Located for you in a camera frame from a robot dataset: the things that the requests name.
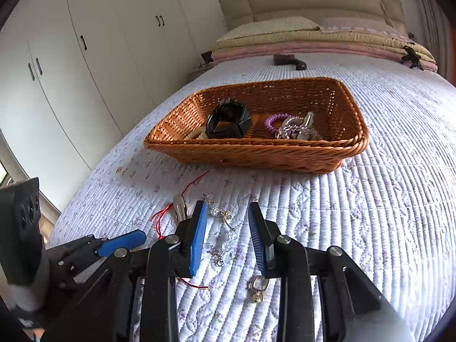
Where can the folded beige blanket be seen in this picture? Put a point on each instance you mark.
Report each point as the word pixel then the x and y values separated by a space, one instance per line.
pixel 320 37

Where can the white wardrobe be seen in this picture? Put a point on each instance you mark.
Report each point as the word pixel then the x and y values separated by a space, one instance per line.
pixel 107 60

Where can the beige padded headboard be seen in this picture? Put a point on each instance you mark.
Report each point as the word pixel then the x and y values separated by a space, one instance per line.
pixel 302 3

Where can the crystal drop earrings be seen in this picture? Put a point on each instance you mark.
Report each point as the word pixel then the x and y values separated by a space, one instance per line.
pixel 224 217

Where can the dark wooden brush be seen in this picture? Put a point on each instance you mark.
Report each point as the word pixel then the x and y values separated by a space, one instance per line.
pixel 285 59

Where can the folded pink blanket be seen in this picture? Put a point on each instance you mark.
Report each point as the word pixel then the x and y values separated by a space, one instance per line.
pixel 285 48

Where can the silver metal hair clip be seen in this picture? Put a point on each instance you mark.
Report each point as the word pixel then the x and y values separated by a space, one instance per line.
pixel 308 121

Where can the black wrist watch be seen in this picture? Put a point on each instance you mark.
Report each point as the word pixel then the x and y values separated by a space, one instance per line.
pixel 242 117

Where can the cream floral pillow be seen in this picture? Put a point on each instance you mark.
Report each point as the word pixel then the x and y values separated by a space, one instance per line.
pixel 270 26

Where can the duckbill hair clip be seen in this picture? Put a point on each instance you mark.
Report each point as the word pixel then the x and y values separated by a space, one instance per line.
pixel 180 206

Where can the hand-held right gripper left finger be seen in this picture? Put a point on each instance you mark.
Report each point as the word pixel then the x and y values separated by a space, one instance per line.
pixel 197 235

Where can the white floral quilt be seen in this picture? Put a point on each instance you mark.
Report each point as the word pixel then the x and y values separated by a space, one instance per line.
pixel 356 221

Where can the brown wicker basket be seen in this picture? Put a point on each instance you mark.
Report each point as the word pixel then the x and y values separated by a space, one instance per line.
pixel 249 156

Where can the grey curtain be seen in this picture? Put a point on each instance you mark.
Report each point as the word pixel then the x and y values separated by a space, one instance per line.
pixel 433 14

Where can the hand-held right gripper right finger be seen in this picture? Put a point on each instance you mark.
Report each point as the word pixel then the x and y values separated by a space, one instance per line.
pixel 258 235

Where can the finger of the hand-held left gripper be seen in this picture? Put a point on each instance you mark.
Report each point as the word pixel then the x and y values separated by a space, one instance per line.
pixel 121 241

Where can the beige nightstand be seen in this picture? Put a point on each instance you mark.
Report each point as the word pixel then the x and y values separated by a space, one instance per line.
pixel 197 72

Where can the small silver earrings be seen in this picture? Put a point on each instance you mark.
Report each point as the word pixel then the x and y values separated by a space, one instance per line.
pixel 215 254

